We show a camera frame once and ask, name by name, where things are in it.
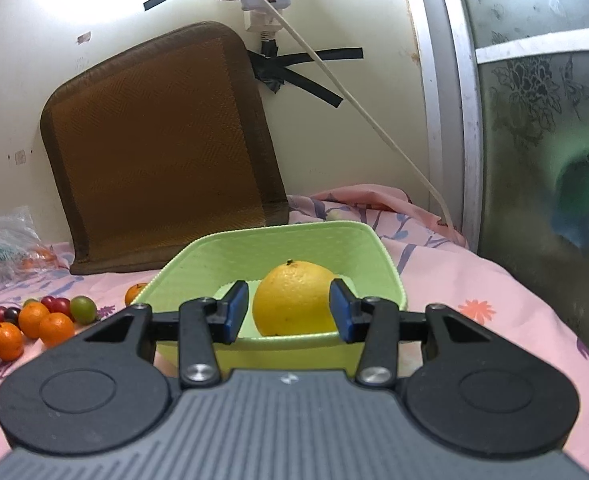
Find green tomato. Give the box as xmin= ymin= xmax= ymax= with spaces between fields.
xmin=70 ymin=296 xmax=97 ymax=325

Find lone orange tangerine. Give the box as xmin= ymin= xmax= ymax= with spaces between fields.
xmin=124 ymin=283 xmax=147 ymax=306

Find large yellow grapefruit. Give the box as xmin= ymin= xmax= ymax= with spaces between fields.
xmin=252 ymin=260 xmax=336 ymax=337

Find pink deer bedsheet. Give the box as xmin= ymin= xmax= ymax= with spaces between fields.
xmin=0 ymin=183 xmax=589 ymax=476

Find clear plastic bag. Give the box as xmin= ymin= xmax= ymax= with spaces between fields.
xmin=0 ymin=206 xmax=59 ymax=284

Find green plastic basin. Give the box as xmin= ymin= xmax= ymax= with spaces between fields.
xmin=136 ymin=221 xmax=407 ymax=374

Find brown seat cushion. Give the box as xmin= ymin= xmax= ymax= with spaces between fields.
xmin=40 ymin=22 xmax=288 ymax=275

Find frosted glass door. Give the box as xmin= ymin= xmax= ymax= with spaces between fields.
xmin=415 ymin=0 xmax=589 ymax=348

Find black tape cross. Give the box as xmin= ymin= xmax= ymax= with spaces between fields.
xmin=245 ymin=39 xmax=365 ymax=110

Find white power cable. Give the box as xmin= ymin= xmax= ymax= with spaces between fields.
xmin=239 ymin=0 xmax=468 ymax=248

